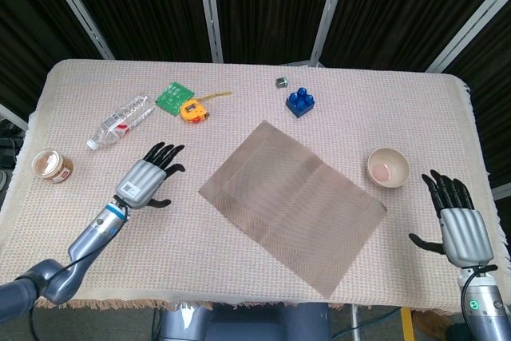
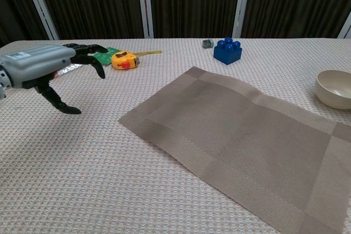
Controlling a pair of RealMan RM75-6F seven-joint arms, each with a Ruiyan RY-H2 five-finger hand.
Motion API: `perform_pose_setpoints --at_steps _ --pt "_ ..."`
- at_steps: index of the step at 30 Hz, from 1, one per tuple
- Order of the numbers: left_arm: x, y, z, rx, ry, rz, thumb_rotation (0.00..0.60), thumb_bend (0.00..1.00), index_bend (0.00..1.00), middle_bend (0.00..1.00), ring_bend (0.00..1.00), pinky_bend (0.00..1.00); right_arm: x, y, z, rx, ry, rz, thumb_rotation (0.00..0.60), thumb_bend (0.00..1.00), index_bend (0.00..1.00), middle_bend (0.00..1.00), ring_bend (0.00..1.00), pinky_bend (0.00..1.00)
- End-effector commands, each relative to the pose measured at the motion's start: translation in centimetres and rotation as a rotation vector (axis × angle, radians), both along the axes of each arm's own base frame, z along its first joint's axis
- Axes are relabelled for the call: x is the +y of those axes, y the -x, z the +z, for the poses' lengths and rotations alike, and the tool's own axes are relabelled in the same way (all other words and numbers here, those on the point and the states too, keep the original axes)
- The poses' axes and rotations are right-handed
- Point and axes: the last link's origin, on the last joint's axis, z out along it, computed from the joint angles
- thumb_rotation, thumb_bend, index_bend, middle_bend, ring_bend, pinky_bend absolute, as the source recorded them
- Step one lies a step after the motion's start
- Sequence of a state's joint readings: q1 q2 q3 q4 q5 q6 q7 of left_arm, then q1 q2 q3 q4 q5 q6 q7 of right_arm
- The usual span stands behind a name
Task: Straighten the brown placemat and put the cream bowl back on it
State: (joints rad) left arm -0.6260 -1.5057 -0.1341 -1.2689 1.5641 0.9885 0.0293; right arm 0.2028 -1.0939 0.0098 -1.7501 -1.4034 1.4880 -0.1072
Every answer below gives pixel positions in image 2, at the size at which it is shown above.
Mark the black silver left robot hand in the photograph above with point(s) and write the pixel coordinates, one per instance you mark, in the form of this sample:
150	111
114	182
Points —
35	64

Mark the brown woven placemat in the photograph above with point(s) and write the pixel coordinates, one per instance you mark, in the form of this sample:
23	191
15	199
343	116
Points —
246	141

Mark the beige bowl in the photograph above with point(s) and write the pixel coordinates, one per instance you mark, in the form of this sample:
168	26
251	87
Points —
333	91

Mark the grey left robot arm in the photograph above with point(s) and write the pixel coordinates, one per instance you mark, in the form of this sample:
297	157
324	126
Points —
3	86

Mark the clear plastic water bottle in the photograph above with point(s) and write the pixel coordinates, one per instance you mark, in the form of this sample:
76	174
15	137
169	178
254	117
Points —
70	68

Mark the green circuit board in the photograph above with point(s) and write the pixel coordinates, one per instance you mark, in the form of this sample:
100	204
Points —
105	58

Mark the yellow tape measure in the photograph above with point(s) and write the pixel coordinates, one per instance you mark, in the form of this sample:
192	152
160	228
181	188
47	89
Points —
123	60

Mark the beige waffle tablecloth with fringe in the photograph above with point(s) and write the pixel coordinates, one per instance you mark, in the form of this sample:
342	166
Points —
82	162

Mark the small grey green cube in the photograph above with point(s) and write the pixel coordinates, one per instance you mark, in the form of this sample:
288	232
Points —
207	43

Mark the blue toy building block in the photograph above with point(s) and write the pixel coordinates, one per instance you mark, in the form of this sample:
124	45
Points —
227	54

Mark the white aluminium screen post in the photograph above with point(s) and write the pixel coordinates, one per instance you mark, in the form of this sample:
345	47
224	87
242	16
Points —
241	6
346	29
145	6
41	6

